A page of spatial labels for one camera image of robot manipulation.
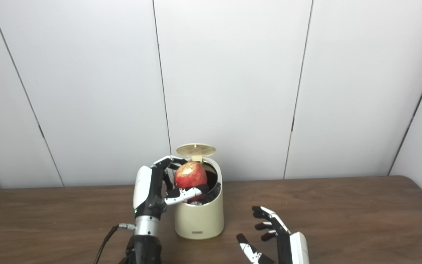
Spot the round cream bin lid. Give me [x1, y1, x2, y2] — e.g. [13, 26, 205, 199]
[176, 143, 216, 162]

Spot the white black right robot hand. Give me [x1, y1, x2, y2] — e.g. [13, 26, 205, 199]
[237, 206, 310, 264]

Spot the black bin liner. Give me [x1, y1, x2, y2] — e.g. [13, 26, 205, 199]
[196, 165, 222, 205]

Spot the cream-colored cylindrical bin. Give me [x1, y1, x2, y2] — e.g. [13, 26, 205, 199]
[174, 156, 224, 240]

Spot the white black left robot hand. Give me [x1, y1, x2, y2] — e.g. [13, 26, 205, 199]
[133, 155, 210, 220]

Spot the red apple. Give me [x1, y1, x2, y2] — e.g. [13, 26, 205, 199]
[174, 162, 208, 189]

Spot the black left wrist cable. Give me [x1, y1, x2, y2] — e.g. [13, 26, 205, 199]
[94, 223, 136, 264]

